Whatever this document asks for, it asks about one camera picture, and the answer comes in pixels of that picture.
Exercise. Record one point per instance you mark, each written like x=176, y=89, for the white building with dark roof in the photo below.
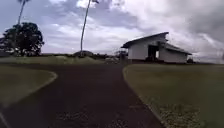
x=143, y=50

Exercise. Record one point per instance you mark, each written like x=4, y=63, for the dark asphalt path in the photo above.
x=90, y=96

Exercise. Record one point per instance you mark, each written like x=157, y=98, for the tall palm tree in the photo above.
x=83, y=30

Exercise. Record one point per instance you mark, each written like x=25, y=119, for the grass strip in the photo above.
x=50, y=60

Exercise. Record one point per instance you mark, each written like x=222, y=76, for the grass lawn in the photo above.
x=180, y=90
x=20, y=80

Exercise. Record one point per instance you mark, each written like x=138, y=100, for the round dark tree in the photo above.
x=23, y=38

